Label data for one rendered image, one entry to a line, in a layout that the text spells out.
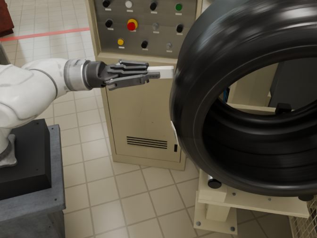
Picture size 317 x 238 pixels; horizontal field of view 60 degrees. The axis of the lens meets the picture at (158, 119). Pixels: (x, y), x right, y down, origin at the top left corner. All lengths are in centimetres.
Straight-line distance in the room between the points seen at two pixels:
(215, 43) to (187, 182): 153
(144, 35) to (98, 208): 114
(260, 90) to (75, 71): 69
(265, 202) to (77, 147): 163
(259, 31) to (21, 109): 52
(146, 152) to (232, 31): 149
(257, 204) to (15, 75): 83
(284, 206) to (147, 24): 101
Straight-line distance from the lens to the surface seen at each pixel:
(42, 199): 127
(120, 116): 177
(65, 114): 264
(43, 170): 123
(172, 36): 146
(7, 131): 125
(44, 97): 73
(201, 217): 188
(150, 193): 196
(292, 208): 108
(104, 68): 80
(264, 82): 111
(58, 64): 82
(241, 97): 114
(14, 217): 127
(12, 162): 127
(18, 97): 69
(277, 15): 58
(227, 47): 58
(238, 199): 103
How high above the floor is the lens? 165
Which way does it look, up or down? 42 degrees down
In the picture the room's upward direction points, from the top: straight up
